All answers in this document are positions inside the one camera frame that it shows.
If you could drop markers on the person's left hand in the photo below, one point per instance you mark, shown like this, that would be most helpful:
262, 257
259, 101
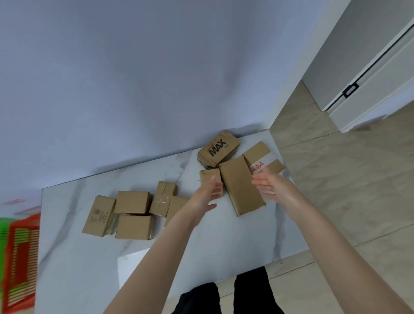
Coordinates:
199, 207

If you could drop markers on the person's right hand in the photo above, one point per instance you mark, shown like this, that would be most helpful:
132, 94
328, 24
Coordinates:
284, 194

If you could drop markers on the pile of brown cardboard boxes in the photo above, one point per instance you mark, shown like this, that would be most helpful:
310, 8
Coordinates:
132, 202

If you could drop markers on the red plastic basket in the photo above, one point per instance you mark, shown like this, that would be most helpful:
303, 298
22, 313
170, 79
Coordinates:
24, 221

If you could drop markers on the green plastic basket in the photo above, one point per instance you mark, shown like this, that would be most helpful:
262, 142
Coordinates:
5, 226

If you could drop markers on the person's left forearm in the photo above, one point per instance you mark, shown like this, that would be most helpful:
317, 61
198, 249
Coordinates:
152, 268

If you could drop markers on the person's right forearm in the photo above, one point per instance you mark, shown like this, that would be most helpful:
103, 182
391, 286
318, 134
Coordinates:
343, 258

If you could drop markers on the person's black trousers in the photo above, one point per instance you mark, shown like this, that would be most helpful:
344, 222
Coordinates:
255, 291

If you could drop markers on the black door latch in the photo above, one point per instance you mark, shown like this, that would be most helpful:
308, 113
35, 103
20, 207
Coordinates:
350, 90

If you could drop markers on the white door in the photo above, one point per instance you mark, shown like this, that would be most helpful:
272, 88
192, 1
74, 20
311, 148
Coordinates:
381, 71

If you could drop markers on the red-framed wall label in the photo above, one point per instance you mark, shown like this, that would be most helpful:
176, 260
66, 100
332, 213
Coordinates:
13, 202

